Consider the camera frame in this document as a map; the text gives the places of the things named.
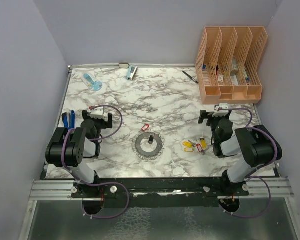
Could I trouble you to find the round metal keyring disc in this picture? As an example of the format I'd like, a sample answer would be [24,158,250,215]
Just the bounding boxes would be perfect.
[132,130,164,160]

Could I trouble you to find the key with black tag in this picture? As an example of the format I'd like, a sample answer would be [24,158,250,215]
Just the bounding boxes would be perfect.
[148,135,155,144]

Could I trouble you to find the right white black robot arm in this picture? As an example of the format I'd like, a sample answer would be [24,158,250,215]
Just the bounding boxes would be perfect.
[198,106,283,196]

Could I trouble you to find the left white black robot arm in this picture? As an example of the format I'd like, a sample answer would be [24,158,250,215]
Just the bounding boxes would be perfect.
[45,107,113,198]

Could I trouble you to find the yellow tag key upright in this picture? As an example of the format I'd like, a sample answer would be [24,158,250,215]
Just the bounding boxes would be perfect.
[199,134,208,150]

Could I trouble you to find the red key tag right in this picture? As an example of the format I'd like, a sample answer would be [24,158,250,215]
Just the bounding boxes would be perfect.
[196,143,205,155]

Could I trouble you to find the dark blue stapler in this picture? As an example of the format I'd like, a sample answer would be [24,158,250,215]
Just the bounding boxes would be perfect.
[61,110,76,130]

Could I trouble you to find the upper yellow key tag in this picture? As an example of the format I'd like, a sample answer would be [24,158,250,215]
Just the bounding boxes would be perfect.
[182,141,197,148]

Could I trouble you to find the yellow key tag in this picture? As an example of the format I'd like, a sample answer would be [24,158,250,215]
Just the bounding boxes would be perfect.
[182,141,197,148]
[184,147,195,153]

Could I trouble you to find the lower yellow key tag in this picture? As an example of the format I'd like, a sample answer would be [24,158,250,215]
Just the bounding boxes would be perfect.
[184,147,195,153]

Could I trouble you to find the black marker pen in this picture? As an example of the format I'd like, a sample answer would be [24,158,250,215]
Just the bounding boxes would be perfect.
[182,70,199,84]

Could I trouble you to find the blue white packaged item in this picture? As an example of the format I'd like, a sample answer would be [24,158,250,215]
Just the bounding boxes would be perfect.
[83,73,103,92]

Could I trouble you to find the light blue stapler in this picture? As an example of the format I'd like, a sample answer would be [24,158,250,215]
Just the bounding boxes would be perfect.
[126,65,138,81]

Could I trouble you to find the orange plastic file organizer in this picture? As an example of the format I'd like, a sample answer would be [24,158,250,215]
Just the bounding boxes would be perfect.
[195,26,268,105]

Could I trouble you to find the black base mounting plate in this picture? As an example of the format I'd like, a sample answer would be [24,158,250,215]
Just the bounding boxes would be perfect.
[70,160,252,210]

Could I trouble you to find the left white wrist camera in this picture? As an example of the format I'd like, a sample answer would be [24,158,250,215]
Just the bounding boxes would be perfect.
[89,106,105,120]

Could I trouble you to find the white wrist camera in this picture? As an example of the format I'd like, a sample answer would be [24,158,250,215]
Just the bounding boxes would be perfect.
[89,106,105,120]
[212,103,229,117]

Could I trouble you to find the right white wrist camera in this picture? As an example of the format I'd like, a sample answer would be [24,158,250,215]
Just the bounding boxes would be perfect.
[212,103,229,117]

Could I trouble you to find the white clip at wall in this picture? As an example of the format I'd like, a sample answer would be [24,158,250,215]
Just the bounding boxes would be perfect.
[118,63,130,69]

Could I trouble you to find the aluminium frame rail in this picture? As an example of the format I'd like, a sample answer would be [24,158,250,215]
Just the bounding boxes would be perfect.
[29,177,295,201]

